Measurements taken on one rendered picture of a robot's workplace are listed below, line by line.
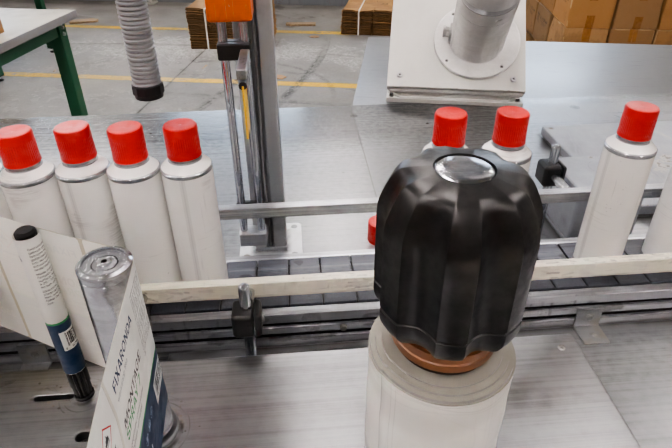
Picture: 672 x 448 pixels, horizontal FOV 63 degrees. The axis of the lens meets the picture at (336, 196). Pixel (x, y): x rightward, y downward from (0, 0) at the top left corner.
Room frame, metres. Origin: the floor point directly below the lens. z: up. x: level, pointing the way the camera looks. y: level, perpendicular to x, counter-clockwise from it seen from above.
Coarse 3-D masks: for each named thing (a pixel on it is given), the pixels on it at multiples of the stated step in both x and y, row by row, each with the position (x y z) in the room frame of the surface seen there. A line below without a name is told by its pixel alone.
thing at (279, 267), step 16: (640, 240) 0.57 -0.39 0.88; (336, 256) 0.54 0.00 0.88; (352, 256) 0.54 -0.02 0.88; (368, 256) 0.54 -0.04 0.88; (544, 256) 0.54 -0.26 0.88; (560, 256) 0.54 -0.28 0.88; (240, 272) 0.51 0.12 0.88; (256, 272) 0.52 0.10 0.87; (272, 272) 0.51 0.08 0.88; (288, 272) 0.52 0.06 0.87; (304, 272) 0.51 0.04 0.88; (320, 272) 0.52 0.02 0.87; (544, 288) 0.48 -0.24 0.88; (560, 288) 0.48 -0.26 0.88; (576, 288) 0.48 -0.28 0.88; (160, 304) 0.46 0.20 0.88; (176, 304) 0.46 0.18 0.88; (192, 304) 0.46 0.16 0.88; (208, 304) 0.46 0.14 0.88; (224, 304) 0.46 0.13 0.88; (272, 304) 0.46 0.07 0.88; (288, 304) 0.46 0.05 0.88; (304, 304) 0.46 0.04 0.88; (320, 304) 0.46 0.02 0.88
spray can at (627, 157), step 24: (624, 120) 0.52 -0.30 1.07; (648, 120) 0.51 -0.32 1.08; (624, 144) 0.52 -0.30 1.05; (648, 144) 0.51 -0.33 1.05; (600, 168) 0.53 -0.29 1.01; (624, 168) 0.51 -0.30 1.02; (648, 168) 0.51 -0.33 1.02; (600, 192) 0.52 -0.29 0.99; (624, 192) 0.50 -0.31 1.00; (600, 216) 0.51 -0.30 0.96; (624, 216) 0.50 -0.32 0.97; (600, 240) 0.51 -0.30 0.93; (624, 240) 0.51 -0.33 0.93
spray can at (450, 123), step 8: (440, 112) 0.51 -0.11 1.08; (448, 112) 0.51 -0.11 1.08; (456, 112) 0.51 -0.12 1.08; (464, 112) 0.51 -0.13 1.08; (440, 120) 0.50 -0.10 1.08; (448, 120) 0.50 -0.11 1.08; (456, 120) 0.50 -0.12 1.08; (464, 120) 0.50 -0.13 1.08; (440, 128) 0.50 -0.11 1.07; (448, 128) 0.50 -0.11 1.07; (456, 128) 0.50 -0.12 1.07; (464, 128) 0.50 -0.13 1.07; (440, 136) 0.50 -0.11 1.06; (448, 136) 0.50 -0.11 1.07; (456, 136) 0.50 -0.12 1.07; (464, 136) 0.51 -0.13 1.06; (432, 144) 0.52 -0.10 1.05; (440, 144) 0.50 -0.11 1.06; (448, 144) 0.50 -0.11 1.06; (456, 144) 0.50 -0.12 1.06; (464, 144) 0.51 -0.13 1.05
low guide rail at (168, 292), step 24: (552, 264) 0.48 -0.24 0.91; (576, 264) 0.48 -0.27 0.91; (600, 264) 0.48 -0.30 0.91; (624, 264) 0.49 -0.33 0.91; (648, 264) 0.49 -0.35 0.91; (144, 288) 0.45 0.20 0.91; (168, 288) 0.45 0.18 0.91; (192, 288) 0.45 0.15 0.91; (216, 288) 0.45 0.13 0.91; (264, 288) 0.45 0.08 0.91; (288, 288) 0.45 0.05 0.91; (312, 288) 0.46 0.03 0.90; (336, 288) 0.46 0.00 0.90; (360, 288) 0.46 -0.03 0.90
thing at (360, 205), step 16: (544, 192) 0.56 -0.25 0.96; (560, 192) 0.56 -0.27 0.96; (576, 192) 0.56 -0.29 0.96; (656, 192) 0.57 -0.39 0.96; (224, 208) 0.53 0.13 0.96; (240, 208) 0.53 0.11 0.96; (256, 208) 0.53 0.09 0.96; (272, 208) 0.53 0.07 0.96; (288, 208) 0.53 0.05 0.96; (304, 208) 0.53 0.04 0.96; (320, 208) 0.53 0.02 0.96; (336, 208) 0.54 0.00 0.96; (352, 208) 0.54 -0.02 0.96; (368, 208) 0.54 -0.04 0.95
